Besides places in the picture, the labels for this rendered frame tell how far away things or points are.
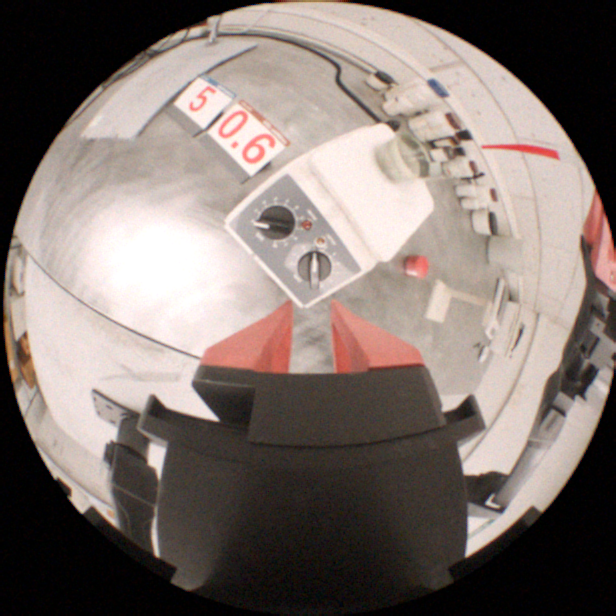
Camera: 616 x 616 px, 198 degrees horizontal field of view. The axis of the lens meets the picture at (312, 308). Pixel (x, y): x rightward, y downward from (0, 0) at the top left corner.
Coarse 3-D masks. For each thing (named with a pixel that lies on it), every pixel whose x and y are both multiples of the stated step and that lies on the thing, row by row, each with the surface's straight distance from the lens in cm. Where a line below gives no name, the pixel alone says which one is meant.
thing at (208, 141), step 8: (208, 136) 27; (216, 136) 26; (208, 144) 26; (216, 144) 26; (224, 144) 26; (216, 152) 25; (224, 152) 25; (232, 152) 25; (224, 160) 25; (232, 160) 25; (240, 160) 24; (232, 168) 24; (240, 168) 24; (248, 168) 24; (256, 168) 24; (232, 176) 24; (240, 176) 24; (248, 176) 24; (240, 184) 24
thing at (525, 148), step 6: (498, 144) 17; (504, 144) 17; (510, 144) 17; (516, 144) 17; (522, 144) 17; (528, 144) 17; (516, 150) 17; (522, 150) 16; (528, 150) 16; (534, 150) 16; (540, 150) 16; (546, 150) 17; (552, 150) 17; (546, 156) 17; (552, 156) 17; (558, 156) 17
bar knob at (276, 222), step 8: (272, 208) 18; (280, 208) 18; (264, 216) 18; (272, 216) 18; (280, 216) 18; (288, 216) 18; (256, 224) 17; (264, 224) 17; (272, 224) 17; (280, 224) 17; (288, 224) 17; (264, 232) 19; (272, 232) 19; (280, 232) 17; (288, 232) 17
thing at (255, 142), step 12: (240, 108) 26; (228, 120) 26; (240, 120) 25; (252, 120) 24; (216, 132) 26; (228, 132) 25; (240, 132) 25; (252, 132) 24; (264, 132) 24; (228, 144) 25; (240, 144) 24; (252, 144) 24; (264, 144) 23; (276, 144) 23; (240, 156) 24; (252, 156) 24; (264, 156) 23; (252, 168) 24
